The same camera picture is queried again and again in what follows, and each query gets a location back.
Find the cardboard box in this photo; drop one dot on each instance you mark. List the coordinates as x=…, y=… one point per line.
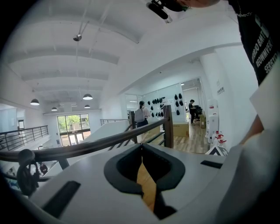
x=203, y=121
x=180, y=129

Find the person's shorts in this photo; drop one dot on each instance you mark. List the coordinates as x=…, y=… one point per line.
x=264, y=105

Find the head-worn black camera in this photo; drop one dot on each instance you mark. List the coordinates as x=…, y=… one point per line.
x=159, y=9

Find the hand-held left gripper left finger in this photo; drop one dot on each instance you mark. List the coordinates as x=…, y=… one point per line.
x=92, y=192

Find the large glass entrance window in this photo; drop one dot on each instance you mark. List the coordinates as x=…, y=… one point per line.
x=73, y=129

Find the black items on wall display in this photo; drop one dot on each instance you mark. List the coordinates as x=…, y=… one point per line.
x=157, y=101

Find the person's black printed t-shirt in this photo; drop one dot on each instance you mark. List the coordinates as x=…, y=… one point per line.
x=258, y=43

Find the ceiling dome fixture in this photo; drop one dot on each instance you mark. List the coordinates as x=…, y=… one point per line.
x=77, y=37

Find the dark wood and metal railing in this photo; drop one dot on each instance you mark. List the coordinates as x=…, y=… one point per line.
x=98, y=145

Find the white bottles with red caps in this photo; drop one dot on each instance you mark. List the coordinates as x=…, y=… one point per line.
x=218, y=140

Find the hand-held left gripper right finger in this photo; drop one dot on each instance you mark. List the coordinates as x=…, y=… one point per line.
x=192, y=186

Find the white water dispenser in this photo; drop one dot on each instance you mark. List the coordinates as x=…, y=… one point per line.
x=212, y=118

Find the person's head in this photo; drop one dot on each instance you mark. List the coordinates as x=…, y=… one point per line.
x=197, y=3

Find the black office chair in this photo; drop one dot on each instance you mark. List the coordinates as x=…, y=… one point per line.
x=27, y=175

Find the dark pendant lamp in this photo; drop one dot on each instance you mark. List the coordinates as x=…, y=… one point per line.
x=87, y=106
x=34, y=102
x=87, y=96
x=54, y=108

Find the person's right forearm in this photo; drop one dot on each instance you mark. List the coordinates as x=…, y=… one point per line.
x=254, y=129

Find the black balcony railing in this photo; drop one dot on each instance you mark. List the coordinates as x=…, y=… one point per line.
x=26, y=135

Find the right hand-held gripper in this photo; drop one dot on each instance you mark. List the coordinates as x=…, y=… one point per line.
x=251, y=175

